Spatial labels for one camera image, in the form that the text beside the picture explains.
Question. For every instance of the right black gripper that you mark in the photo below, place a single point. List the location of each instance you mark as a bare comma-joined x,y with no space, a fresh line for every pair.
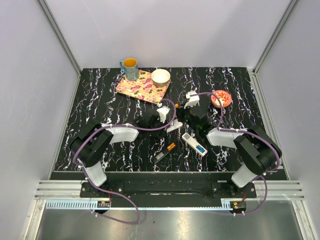
180,111

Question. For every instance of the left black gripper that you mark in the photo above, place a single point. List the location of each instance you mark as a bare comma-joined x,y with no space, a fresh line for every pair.
161,133

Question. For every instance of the white remote dark batteries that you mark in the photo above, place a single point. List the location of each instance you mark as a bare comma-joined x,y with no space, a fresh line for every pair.
176,124

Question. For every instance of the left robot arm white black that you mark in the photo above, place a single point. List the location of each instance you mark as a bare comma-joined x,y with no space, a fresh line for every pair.
91,154

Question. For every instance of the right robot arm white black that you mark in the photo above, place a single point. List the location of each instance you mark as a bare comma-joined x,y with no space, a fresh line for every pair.
260,154

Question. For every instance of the white remote blue batteries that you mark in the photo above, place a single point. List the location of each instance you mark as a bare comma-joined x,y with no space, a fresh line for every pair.
192,142

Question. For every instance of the black remote orange batteries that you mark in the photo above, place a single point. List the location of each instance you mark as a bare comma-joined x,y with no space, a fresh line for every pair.
157,158

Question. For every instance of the pink floral tray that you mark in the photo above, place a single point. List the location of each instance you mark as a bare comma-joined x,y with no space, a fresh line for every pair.
143,88

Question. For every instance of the blue battery pair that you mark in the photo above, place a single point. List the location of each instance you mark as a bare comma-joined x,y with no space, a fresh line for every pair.
200,149

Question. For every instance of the red patterned small dish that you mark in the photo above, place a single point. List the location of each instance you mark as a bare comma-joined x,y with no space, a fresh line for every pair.
221,96

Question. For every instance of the white ceramic bowl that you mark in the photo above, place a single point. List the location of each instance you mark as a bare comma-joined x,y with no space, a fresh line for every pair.
160,77

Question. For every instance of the blue floral mug orange inside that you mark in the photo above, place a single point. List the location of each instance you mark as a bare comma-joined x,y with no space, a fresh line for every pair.
130,68

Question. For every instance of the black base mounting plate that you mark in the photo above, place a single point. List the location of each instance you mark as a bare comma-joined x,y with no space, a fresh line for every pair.
174,189

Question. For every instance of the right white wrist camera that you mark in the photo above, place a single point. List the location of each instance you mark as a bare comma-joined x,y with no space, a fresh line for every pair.
192,99

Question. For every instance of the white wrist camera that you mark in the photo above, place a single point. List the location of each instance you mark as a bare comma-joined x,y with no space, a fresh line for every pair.
192,99
163,111

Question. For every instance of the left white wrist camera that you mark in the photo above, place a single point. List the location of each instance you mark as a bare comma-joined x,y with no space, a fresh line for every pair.
163,111

